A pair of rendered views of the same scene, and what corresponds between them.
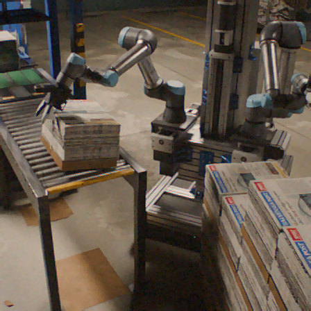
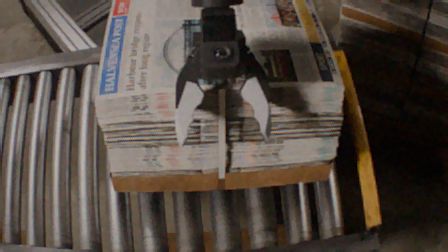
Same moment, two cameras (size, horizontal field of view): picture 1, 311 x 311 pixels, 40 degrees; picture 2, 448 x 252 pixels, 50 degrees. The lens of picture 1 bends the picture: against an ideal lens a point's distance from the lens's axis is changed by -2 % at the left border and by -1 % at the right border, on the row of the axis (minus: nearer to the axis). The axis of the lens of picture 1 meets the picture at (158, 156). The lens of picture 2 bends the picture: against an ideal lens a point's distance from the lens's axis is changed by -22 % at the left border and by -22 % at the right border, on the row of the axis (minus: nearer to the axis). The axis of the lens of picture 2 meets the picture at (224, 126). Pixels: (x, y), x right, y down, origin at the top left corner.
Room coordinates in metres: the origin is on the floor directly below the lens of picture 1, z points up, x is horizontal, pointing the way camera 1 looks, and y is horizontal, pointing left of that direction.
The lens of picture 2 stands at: (1.74, 0.99, 1.73)
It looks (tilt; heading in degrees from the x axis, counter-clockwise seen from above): 55 degrees down; 294
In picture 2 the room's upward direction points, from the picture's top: 2 degrees clockwise
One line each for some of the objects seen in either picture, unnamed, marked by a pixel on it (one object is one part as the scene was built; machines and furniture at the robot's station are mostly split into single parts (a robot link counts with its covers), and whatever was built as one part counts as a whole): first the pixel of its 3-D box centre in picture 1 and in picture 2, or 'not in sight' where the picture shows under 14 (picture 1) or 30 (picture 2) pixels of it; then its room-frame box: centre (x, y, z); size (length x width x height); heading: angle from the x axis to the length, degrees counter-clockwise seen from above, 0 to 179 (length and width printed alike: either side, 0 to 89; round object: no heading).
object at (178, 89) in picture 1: (174, 93); not in sight; (2.52, -0.09, 0.98); 0.13 x 0.12 x 0.14; 55
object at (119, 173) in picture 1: (91, 180); (359, 134); (1.75, 0.30, 0.81); 0.43 x 0.03 x 0.02; 120
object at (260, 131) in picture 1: (254, 125); not in sight; (2.32, -0.55, 0.87); 0.15 x 0.15 x 0.10
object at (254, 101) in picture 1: (257, 107); not in sight; (2.32, -0.56, 0.98); 0.13 x 0.12 x 0.14; 92
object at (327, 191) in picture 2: (88, 179); (319, 142); (1.82, 0.33, 0.77); 0.47 x 0.05 x 0.05; 120
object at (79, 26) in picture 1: (80, 55); not in sight; (3.11, 0.58, 1.05); 0.05 x 0.05 x 0.45; 30
